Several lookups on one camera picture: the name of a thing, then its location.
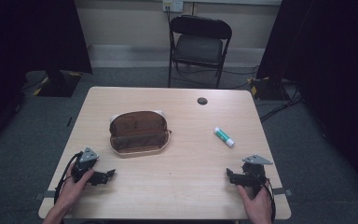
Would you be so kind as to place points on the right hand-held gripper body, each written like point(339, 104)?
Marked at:
point(254, 172)

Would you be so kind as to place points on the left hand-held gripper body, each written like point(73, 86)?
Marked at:
point(85, 161)

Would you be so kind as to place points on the green white glue stick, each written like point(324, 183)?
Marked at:
point(224, 137)

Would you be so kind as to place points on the brown pencil case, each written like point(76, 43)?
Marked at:
point(139, 133)

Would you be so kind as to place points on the person's left hand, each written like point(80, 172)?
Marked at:
point(71, 189)

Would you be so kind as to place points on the person's right hand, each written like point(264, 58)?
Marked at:
point(256, 207)

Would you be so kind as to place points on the small black floor object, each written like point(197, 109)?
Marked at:
point(69, 121)

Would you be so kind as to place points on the black stand base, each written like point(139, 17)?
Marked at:
point(59, 82)
point(268, 88)

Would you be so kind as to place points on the black folding chair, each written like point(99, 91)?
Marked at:
point(199, 46)

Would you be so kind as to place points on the white wall socket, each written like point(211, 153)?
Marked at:
point(172, 5)

